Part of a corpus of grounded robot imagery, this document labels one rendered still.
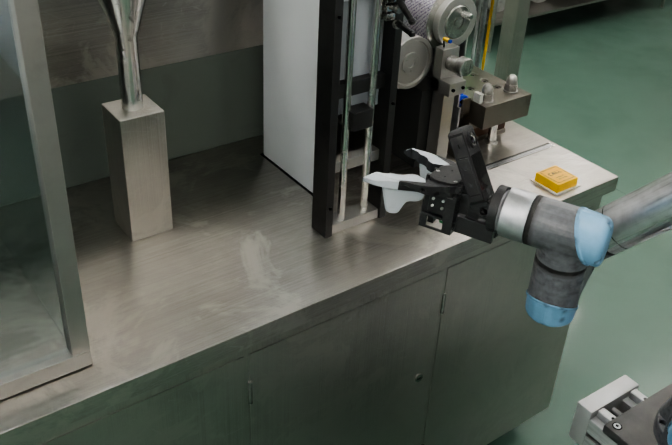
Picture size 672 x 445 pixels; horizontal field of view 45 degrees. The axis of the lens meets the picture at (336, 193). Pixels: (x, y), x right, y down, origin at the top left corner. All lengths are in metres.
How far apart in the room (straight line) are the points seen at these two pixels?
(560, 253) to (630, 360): 1.78
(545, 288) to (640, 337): 1.85
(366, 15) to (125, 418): 0.83
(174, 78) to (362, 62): 0.50
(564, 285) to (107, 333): 0.76
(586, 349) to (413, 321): 1.24
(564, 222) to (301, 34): 0.76
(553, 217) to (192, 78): 1.00
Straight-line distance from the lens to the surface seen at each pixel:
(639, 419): 1.53
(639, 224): 1.27
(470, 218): 1.22
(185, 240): 1.67
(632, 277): 3.33
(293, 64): 1.75
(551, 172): 1.96
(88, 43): 1.76
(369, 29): 1.55
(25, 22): 1.10
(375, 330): 1.71
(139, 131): 1.56
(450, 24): 1.83
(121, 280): 1.58
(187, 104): 1.91
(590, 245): 1.16
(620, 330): 3.05
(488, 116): 2.00
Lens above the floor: 1.85
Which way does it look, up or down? 31 degrees down
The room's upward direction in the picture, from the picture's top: 3 degrees clockwise
